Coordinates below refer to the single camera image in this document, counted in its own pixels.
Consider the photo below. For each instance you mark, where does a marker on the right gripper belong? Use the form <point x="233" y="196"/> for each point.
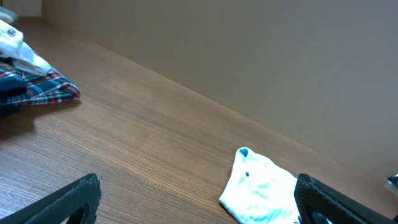
<point x="392" y="184"/>

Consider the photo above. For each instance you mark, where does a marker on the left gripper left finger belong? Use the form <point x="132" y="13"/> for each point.
<point x="76" y="202"/>

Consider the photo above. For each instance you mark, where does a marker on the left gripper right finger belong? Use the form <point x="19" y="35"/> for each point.
<point x="319" y="203"/>

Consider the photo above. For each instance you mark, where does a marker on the light blue striped baby pants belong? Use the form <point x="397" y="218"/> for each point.
<point x="259" y="191"/>

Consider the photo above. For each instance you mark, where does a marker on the red blue plaid shirt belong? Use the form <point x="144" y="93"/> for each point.
<point x="41" y="90"/>

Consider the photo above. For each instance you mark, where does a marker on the navy blue folded garment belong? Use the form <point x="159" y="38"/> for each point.
<point x="11" y="86"/>

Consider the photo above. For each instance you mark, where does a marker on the white baby garment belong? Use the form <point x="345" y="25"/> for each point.
<point x="21" y="54"/>

